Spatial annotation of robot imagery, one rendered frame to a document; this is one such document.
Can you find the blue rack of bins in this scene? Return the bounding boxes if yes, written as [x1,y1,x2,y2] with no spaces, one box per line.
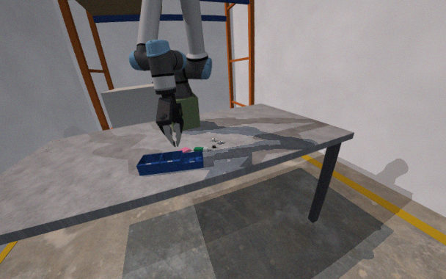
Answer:
[136,151,204,175]

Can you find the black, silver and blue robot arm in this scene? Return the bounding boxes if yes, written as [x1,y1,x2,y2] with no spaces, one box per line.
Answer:
[129,0,212,126]

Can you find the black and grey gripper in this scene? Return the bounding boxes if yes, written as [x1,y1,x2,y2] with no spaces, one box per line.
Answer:
[156,88,183,147]

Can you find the pink square pad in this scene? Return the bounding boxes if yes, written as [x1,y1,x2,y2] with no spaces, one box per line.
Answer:
[178,147,190,153]

